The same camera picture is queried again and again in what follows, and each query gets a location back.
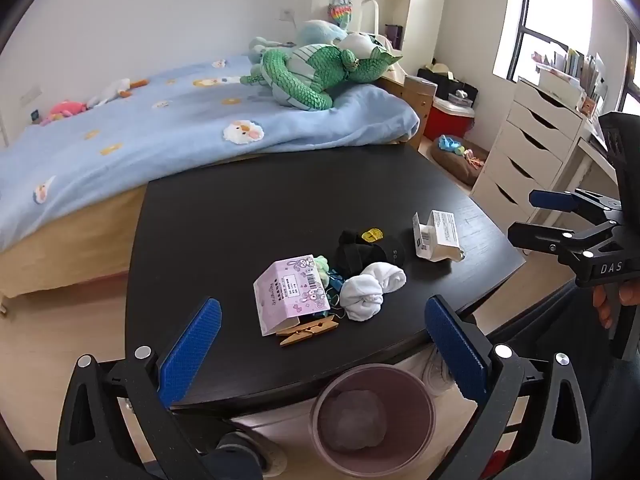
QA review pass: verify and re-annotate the wooden headboard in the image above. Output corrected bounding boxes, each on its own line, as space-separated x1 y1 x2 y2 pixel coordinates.
377 74 438 137

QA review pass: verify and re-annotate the pink plush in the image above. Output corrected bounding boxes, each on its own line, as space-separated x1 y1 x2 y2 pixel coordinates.
40 101 90 126

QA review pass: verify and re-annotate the white carton box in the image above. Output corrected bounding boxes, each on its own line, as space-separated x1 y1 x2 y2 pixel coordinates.
412 212 453 262

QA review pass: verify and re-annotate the white drawer cabinet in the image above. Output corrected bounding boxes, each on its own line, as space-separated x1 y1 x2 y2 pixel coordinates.
470 77 586 221

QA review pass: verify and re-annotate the brown pet bed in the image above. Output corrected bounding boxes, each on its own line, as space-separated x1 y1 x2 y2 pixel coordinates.
431 135 488 186

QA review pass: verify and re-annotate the white sock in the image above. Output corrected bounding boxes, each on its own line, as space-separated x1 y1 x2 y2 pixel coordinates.
340 275 385 322
360 261 407 293

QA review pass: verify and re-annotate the light blue plush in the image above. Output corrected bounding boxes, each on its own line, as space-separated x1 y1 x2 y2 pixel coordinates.
247 20 348 63

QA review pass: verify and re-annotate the white storage box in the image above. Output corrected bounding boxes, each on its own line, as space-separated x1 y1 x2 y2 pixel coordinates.
537 67 586 98

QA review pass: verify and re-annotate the purple printed box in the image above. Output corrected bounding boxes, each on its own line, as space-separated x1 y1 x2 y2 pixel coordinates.
253 255 332 337

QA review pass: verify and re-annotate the white labelled box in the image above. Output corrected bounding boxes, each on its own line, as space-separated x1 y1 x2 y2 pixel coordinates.
429 210 462 256

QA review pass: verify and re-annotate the pink ribbed waste bin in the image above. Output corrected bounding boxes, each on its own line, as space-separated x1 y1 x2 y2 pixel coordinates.
309 364 437 471

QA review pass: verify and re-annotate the dark framed window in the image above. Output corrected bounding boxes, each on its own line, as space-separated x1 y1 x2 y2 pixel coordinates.
492 0 640 111

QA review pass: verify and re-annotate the person's right hand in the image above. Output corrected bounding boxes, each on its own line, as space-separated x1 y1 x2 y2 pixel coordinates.
593 284 615 330

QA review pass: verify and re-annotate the crumpled grey paper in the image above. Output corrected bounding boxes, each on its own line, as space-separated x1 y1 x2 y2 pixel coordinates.
327 389 391 453

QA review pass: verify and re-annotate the beige bed base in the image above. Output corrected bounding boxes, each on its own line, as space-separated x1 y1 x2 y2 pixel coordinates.
0 180 151 306

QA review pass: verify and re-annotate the white shelf unit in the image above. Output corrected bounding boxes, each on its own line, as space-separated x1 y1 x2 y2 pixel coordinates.
310 0 453 76

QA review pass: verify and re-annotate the person's left leg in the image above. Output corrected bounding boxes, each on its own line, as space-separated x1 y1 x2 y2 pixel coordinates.
216 432 265 480

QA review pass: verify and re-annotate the rainbow hanging toy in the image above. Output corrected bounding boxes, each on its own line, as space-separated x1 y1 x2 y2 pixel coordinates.
327 2 353 28

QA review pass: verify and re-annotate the light blue printed blanket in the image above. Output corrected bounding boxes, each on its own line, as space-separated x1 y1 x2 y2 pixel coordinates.
0 55 421 253

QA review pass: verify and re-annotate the green dragon plush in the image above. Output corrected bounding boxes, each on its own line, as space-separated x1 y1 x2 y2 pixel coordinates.
240 42 405 111

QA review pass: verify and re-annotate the black printed sock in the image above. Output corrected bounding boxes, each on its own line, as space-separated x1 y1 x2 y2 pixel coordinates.
377 241 407 267

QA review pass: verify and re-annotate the red cooler box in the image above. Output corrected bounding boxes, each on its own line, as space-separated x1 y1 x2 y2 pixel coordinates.
425 97 475 143

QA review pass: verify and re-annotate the person's right leg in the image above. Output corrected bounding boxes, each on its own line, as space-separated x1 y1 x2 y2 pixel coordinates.
462 280 640 480

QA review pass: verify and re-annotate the black bag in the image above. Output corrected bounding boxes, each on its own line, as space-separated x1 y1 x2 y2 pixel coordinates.
417 67 480 106

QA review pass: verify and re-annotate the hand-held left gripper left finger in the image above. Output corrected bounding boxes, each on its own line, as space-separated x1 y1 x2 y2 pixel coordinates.
56 297 266 480

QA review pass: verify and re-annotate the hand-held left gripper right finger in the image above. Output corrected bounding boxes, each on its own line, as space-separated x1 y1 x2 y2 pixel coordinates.
424 295 593 480

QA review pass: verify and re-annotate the person's leg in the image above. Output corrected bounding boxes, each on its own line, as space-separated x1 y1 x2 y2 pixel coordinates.
216 432 265 480
462 280 640 480

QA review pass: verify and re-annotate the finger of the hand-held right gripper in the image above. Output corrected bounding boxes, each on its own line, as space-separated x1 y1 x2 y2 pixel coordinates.
507 219 624 267
529 187 623 223

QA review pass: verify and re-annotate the white desk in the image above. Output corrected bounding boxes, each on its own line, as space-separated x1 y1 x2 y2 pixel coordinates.
530 125 621 231

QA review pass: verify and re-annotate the row of books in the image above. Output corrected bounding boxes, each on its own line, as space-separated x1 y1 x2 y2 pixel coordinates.
532 47 608 106

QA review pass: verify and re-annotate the white duck plush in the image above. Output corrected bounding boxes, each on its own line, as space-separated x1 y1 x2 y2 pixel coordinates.
87 78 150 108

